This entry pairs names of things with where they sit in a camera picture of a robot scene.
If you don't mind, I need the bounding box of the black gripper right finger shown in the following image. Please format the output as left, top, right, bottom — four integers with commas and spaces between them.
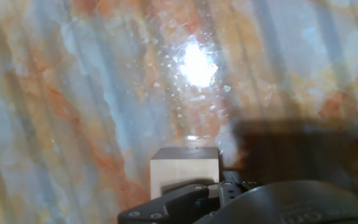
241, 180, 263, 192

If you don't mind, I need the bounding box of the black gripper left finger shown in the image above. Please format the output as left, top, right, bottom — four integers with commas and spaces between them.
117, 170, 244, 224

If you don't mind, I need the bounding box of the small light wooden cube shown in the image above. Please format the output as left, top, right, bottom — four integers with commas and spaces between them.
150, 146, 221, 200

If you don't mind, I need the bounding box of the orange marble patterned mat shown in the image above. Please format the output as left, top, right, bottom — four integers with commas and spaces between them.
0, 0, 358, 224

